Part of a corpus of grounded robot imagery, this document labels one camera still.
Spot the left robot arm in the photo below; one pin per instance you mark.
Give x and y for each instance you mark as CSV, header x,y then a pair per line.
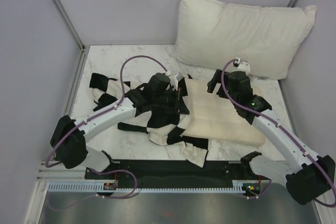
x,y
70,138

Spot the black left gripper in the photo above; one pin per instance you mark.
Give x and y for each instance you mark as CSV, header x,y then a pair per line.
x,y
177,106

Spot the black white checkered pillowcase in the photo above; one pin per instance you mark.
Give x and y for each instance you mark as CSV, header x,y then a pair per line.
x,y
161,128

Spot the white slotted cable duct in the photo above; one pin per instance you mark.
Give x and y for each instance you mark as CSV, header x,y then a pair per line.
x,y
100,187

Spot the cream quilted pillow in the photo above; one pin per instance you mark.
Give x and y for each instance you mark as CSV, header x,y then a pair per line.
x,y
215,118

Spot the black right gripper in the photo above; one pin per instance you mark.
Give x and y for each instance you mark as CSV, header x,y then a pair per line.
x,y
211,84

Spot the large white pillow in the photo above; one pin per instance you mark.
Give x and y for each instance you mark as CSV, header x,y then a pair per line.
x,y
210,33

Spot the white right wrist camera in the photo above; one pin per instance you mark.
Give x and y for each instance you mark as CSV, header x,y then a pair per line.
x,y
241,65

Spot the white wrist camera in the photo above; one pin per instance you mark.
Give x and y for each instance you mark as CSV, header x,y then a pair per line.
x,y
241,65
174,77

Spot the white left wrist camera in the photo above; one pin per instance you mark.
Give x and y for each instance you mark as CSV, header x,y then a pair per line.
x,y
174,77

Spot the aluminium frame post left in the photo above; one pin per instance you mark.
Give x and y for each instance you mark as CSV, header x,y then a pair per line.
x,y
65,17

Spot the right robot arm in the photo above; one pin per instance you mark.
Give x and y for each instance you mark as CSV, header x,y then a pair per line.
x,y
305,174

